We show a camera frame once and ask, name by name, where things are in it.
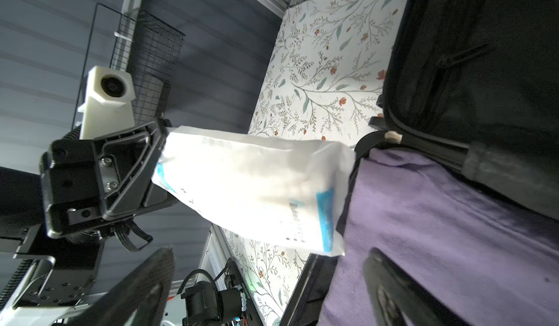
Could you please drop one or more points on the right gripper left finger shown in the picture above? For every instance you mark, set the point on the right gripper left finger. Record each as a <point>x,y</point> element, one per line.
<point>139,298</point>

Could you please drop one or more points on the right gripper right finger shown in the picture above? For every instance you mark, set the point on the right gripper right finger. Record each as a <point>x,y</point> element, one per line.
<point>397,299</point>

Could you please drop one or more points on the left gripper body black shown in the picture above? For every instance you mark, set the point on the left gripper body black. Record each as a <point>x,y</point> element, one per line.
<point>94,188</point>

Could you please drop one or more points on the purple jeans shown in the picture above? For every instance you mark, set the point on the purple jeans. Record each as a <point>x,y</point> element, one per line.
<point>489,262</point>

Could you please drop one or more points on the small white packet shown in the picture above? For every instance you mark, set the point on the small white packet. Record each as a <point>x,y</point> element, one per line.
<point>282,192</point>

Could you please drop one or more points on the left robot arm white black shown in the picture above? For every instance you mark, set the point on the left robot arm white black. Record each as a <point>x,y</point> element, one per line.
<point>53,276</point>

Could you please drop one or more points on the floral table mat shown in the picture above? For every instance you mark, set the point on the floral table mat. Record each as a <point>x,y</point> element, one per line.
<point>327,70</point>

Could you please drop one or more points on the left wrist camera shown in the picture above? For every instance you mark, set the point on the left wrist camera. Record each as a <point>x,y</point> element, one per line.
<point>107,106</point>

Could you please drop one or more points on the black wire basket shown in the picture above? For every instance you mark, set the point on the black wire basket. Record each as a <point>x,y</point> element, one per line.
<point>141,44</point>

